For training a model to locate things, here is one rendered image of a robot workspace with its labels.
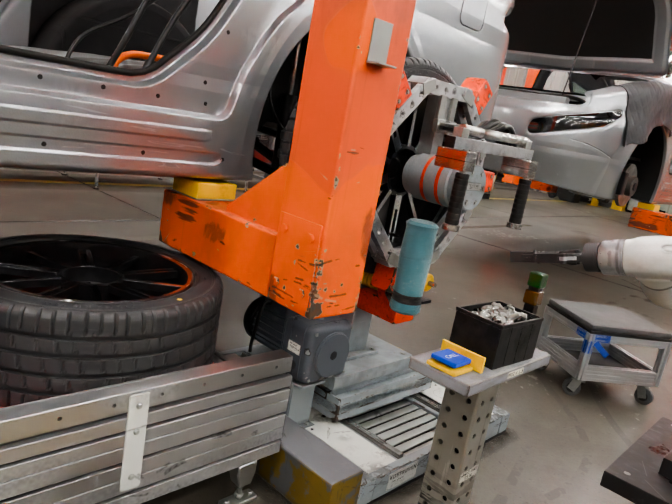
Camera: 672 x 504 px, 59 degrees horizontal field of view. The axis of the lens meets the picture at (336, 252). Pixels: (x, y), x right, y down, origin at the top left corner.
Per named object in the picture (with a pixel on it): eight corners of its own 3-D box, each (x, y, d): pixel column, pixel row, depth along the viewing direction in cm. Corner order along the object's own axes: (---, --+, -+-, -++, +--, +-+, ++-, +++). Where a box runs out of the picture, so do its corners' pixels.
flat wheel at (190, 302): (96, 293, 198) (103, 224, 193) (260, 358, 171) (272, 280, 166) (-131, 344, 140) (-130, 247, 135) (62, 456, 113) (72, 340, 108)
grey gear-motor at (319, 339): (255, 367, 209) (270, 271, 202) (340, 423, 182) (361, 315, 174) (212, 377, 196) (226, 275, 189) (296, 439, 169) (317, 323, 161)
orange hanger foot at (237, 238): (203, 239, 192) (218, 131, 184) (314, 292, 158) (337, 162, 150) (156, 240, 180) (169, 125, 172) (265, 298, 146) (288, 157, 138)
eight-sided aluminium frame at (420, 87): (445, 256, 205) (481, 95, 193) (461, 261, 201) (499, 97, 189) (336, 265, 166) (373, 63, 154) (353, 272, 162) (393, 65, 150)
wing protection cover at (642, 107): (625, 149, 462) (644, 81, 451) (666, 156, 442) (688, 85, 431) (590, 141, 411) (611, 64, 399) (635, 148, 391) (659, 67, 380)
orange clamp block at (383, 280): (377, 256, 180) (369, 284, 181) (398, 264, 175) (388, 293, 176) (391, 259, 186) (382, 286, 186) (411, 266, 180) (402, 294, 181)
